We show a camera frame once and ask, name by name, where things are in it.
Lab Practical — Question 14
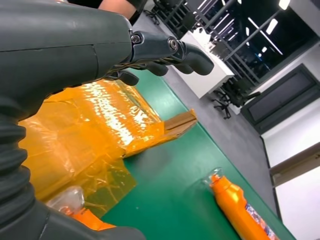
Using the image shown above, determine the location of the orange detergent bottle clear cap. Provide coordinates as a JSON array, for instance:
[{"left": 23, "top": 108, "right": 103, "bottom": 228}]
[
  {"left": 202, "top": 167, "right": 281, "bottom": 240},
  {"left": 46, "top": 185, "right": 117, "bottom": 232}
]

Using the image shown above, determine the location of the person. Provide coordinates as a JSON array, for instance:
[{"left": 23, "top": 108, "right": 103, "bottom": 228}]
[{"left": 67, "top": 0, "right": 148, "bottom": 26}]

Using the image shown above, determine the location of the yellow translucent plastic bag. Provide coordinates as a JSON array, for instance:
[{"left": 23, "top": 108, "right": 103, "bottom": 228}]
[{"left": 18, "top": 77, "right": 198, "bottom": 220}]

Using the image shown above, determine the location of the brown cardboard strip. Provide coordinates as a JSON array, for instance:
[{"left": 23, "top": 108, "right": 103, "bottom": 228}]
[{"left": 163, "top": 109, "right": 198, "bottom": 138}]

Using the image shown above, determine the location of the green table mat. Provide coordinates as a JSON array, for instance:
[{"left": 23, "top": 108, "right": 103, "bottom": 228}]
[{"left": 101, "top": 67, "right": 297, "bottom": 240}]

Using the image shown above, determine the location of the white office desk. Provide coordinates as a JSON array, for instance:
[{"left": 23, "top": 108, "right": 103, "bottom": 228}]
[{"left": 172, "top": 28, "right": 235, "bottom": 100}]

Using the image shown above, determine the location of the black office chair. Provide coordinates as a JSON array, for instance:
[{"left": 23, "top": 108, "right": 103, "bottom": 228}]
[{"left": 211, "top": 77, "right": 262, "bottom": 120}]

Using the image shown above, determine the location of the dark framed wall panel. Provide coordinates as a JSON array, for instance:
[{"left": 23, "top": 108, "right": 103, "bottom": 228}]
[{"left": 241, "top": 63, "right": 320, "bottom": 135}]

